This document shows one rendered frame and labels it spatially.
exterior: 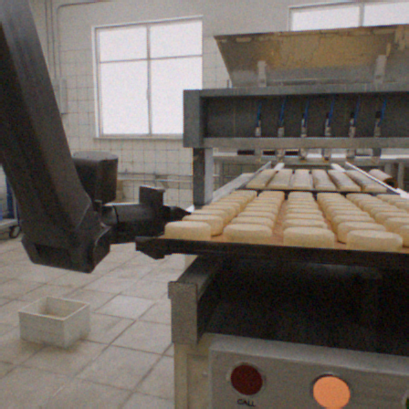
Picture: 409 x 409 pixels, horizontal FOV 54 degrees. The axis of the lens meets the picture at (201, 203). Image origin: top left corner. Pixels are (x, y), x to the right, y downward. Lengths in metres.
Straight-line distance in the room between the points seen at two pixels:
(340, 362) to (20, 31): 0.39
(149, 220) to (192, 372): 0.21
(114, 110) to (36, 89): 4.83
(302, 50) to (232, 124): 0.27
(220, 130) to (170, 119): 3.65
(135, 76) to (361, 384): 4.80
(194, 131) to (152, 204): 0.57
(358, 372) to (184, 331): 0.17
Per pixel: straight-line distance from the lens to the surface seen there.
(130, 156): 4.96
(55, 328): 2.22
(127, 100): 5.09
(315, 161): 3.61
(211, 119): 1.20
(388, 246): 0.41
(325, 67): 1.16
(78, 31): 5.45
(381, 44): 1.16
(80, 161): 0.50
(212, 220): 0.47
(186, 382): 0.49
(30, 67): 0.34
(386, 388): 0.44
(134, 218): 0.55
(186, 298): 0.40
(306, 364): 0.42
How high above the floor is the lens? 1.05
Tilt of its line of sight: 9 degrees down
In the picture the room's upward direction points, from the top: straight up
